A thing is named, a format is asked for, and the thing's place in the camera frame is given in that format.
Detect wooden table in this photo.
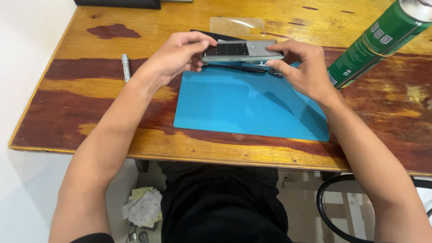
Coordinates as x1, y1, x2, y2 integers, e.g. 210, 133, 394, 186
8, 0, 432, 177

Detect green spray can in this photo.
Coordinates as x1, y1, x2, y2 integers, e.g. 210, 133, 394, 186
327, 0, 432, 90

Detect clear plastic screen protector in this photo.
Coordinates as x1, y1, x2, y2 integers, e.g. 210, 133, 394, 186
209, 17, 266, 37

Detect silver precision screwdriver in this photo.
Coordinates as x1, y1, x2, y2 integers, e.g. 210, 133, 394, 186
121, 54, 131, 83

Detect black device on table edge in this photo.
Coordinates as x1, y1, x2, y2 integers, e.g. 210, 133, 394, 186
74, 0, 161, 10

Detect grey smartphone with back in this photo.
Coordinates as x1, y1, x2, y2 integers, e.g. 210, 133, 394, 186
201, 39, 285, 65

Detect person's left hand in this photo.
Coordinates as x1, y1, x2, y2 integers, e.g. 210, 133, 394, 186
141, 31, 217, 87

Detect pile of paper receipts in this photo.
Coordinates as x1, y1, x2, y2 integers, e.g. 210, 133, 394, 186
122, 187, 163, 228

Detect blue silicone repair mat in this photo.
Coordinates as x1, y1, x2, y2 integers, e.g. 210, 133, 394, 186
173, 60, 330, 142

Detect black chair frame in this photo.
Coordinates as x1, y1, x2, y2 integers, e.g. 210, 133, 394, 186
316, 174, 432, 243

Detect person's right hand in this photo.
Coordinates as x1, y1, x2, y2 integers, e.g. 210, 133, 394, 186
265, 39, 333, 105

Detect black tweezers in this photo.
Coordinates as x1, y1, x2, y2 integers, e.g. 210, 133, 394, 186
202, 64, 269, 74

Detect black phone back cover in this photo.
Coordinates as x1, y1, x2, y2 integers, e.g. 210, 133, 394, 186
189, 29, 237, 42

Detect person's black clothing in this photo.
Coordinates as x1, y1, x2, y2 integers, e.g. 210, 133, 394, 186
69, 161, 294, 243

